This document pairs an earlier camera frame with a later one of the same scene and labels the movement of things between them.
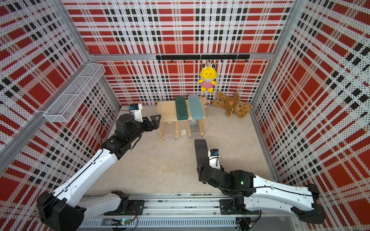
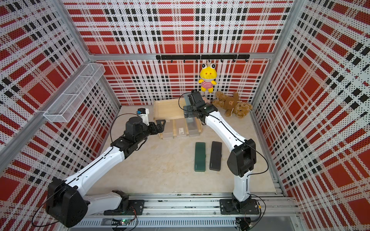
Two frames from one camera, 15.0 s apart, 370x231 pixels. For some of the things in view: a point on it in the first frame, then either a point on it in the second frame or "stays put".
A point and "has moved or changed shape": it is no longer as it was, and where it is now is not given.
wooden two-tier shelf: x=170 y=128 stays put
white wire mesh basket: x=63 y=108 stays put
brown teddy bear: x=232 y=105 stays put
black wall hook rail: x=203 y=57 stays put
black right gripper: x=199 y=171 -> x=188 y=109
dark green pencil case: x=181 y=107 has moved or changed shape
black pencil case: x=202 y=156 has moved or changed shape
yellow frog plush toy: x=208 y=73 stays put
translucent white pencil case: x=183 y=129 stays put
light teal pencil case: x=197 y=111 has moved or changed shape
